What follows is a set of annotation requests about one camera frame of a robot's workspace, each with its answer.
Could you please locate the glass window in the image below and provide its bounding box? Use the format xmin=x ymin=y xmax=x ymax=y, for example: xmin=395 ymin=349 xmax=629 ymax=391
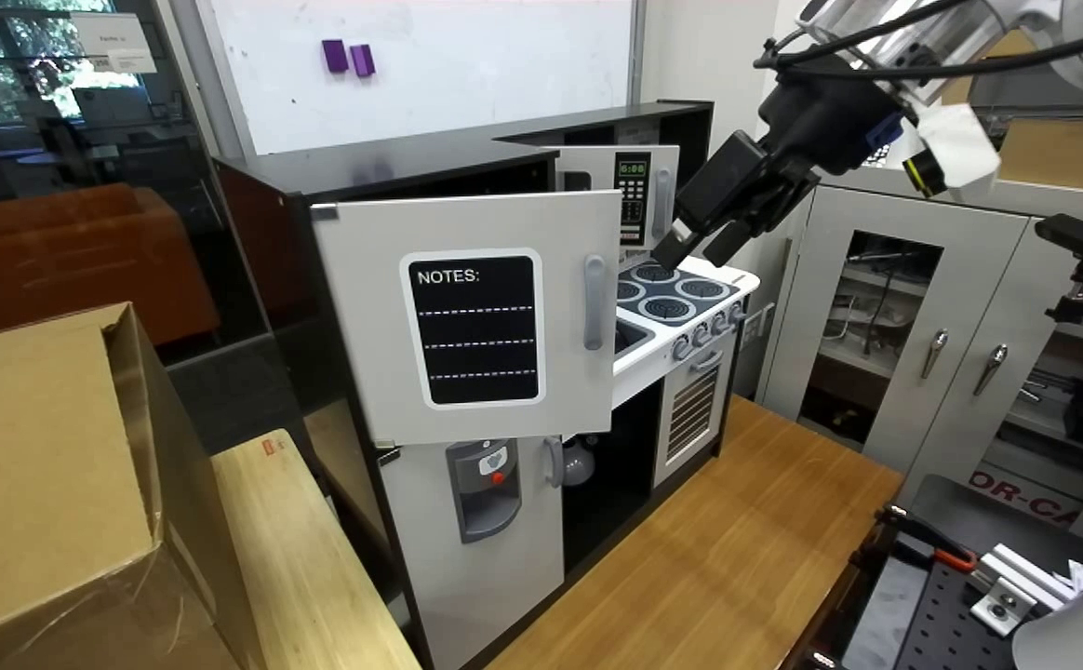
xmin=0 ymin=0 xmax=191 ymax=207

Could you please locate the aluminium angle bracket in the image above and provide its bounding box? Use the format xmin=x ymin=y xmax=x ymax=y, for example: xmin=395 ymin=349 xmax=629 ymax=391
xmin=968 ymin=540 xmax=1080 ymax=641

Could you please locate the orange black clamp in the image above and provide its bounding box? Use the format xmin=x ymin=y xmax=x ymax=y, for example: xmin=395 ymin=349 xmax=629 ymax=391
xmin=882 ymin=502 xmax=987 ymax=575

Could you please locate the white notes cabinet door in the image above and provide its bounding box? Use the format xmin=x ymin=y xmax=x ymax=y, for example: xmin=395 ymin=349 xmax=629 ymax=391
xmin=310 ymin=184 xmax=625 ymax=451

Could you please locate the white toy microwave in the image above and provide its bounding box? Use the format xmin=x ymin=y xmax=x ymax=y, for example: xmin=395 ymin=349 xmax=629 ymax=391
xmin=549 ymin=141 xmax=683 ymax=255

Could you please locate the gray metal cabinet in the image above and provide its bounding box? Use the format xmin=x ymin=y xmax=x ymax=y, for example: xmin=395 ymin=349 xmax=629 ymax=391
xmin=754 ymin=169 xmax=1083 ymax=550

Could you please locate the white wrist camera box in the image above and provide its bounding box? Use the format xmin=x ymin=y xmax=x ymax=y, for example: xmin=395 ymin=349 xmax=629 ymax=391
xmin=893 ymin=99 xmax=1004 ymax=200

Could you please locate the flat brown cardboard box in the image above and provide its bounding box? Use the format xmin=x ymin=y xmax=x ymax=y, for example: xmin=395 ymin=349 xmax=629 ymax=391
xmin=997 ymin=115 xmax=1083 ymax=193

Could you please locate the toy stove top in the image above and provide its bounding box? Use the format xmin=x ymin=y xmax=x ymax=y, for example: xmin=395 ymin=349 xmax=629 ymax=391
xmin=609 ymin=254 xmax=760 ymax=329

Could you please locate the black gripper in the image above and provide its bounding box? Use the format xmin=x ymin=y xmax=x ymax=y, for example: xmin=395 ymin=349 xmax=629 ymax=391
xmin=646 ymin=71 xmax=911 ymax=274

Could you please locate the black white toy kitchen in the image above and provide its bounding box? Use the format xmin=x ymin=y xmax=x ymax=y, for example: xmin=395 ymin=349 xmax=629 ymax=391
xmin=209 ymin=97 xmax=765 ymax=670

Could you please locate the white toy oven door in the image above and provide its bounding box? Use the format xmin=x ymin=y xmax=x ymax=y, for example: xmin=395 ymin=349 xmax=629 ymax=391
xmin=650 ymin=329 xmax=739 ymax=489

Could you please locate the gray glass cabinet door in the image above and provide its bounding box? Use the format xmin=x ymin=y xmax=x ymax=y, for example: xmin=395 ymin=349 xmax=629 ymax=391
xmin=754 ymin=184 xmax=1029 ymax=477
xmin=904 ymin=217 xmax=1083 ymax=524

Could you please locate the black perforated breadboard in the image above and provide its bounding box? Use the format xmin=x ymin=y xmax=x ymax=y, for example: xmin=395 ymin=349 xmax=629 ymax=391
xmin=796 ymin=477 xmax=1083 ymax=670

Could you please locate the dark gray storage bin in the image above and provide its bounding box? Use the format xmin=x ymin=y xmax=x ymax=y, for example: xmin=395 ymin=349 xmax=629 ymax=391
xmin=970 ymin=65 xmax=1083 ymax=121

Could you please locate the large brown cardboard box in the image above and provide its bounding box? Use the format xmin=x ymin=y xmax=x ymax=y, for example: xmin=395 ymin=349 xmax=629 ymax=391
xmin=0 ymin=296 xmax=256 ymax=670

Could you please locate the large whiteboard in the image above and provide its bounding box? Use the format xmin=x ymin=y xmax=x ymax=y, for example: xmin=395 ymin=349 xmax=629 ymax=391
xmin=198 ymin=0 xmax=643 ymax=158

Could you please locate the white dispenser fridge door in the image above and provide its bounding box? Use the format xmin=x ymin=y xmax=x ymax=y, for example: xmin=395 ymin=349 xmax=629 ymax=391
xmin=374 ymin=431 xmax=570 ymax=670

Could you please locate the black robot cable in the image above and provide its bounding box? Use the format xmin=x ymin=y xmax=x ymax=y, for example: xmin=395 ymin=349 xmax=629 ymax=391
xmin=796 ymin=27 xmax=1083 ymax=87
xmin=754 ymin=0 xmax=970 ymax=71

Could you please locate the brown wooden furniture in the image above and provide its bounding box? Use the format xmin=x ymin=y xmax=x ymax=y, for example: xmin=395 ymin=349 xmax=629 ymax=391
xmin=0 ymin=181 xmax=223 ymax=346

